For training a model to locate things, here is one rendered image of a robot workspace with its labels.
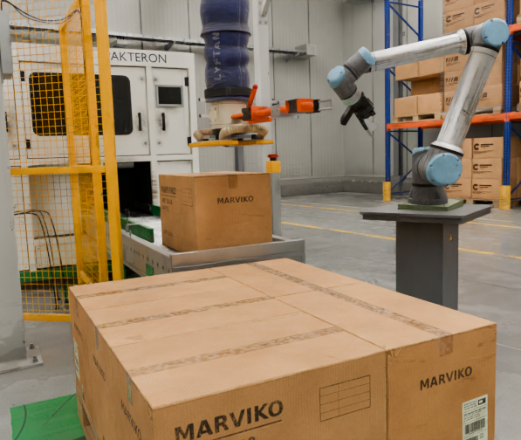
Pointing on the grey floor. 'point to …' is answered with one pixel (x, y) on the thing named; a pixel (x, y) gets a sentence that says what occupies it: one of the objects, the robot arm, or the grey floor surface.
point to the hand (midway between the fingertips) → (369, 128)
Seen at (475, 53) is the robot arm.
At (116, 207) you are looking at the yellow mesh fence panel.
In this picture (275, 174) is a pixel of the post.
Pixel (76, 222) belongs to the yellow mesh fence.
